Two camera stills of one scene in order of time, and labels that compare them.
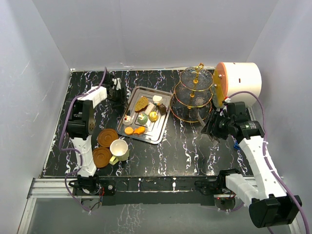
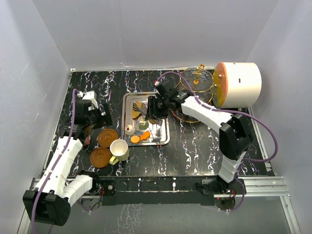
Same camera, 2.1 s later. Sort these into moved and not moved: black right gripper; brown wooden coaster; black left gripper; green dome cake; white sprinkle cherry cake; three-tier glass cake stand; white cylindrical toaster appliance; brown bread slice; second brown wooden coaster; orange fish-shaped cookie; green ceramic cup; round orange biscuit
Moved: white sprinkle cherry cake; round orange biscuit; green dome cake; orange fish-shaped cookie; black right gripper; brown bread slice; black left gripper
Not moved: brown wooden coaster; second brown wooden coaster; green ceramic cup; three-tier glass cake stand; white cylindrical toaster appliance
